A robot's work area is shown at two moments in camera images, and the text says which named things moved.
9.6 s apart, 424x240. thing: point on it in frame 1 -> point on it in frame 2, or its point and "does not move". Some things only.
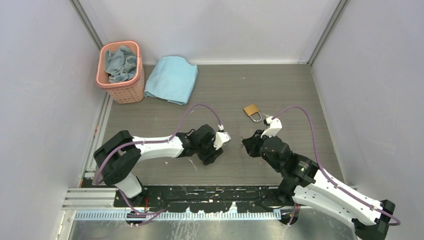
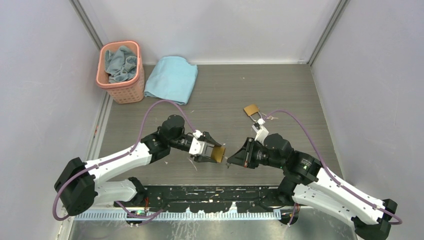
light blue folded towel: x=172 y=78 does not move
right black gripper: x=251 y=143 -> x=244 y=156
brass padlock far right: x=252 y=109 does not move
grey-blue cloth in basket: x=120 y=64 does not move
